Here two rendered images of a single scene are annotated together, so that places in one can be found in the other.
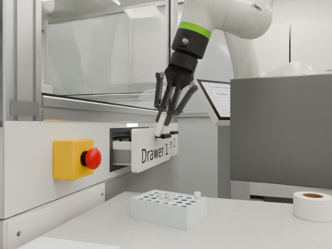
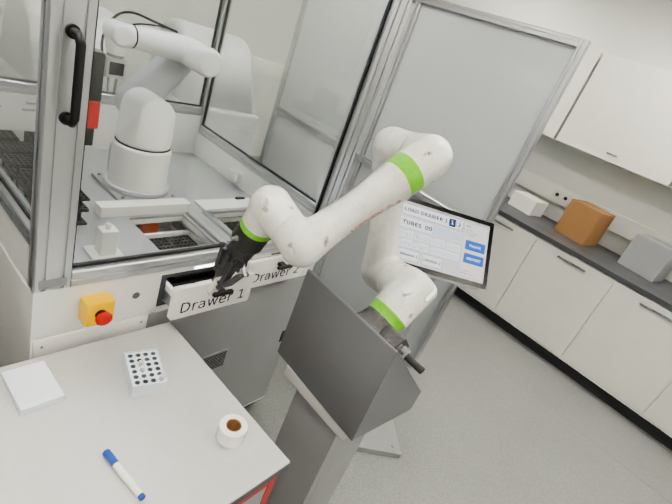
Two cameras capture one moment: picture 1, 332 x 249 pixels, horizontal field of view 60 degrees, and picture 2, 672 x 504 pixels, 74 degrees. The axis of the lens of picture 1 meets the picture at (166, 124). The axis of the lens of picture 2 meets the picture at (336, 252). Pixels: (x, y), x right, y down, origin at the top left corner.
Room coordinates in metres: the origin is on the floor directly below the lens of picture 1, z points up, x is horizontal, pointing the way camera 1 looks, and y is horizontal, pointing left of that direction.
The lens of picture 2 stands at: (-0.16, -0.58, 1.69)
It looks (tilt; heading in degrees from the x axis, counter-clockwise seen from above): 25 degrees down; 16
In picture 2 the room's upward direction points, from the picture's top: 21 degrees clockwise
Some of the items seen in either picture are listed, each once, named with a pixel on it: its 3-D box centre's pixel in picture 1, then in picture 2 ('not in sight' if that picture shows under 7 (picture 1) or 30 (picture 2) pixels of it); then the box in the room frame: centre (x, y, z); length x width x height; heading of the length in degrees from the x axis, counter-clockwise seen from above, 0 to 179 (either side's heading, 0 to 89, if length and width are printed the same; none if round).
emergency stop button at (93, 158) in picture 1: (91, 158); (103, 317); (0.54, 0.14, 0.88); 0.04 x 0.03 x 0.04; 163
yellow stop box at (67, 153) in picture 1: (75, 157); (97, 309); (0.55, 0.17, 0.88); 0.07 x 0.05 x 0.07; 163
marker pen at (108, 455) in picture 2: not in sight; (123, 474); (0.34, -0.18, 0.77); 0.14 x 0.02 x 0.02; 79
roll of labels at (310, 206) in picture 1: (312, 205); (231, 430); (0.56, -0.29, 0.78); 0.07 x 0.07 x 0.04
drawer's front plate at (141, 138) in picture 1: (153, 146); (213, 294); (0.85, 0.04, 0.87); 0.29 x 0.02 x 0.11; 163
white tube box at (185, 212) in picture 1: (168, 207); (144, 371); (0.56, -0.01, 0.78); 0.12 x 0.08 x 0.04; 58
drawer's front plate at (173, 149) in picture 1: (165, 140); (276, 268); (1.17, 0.00, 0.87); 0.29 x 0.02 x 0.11; 163
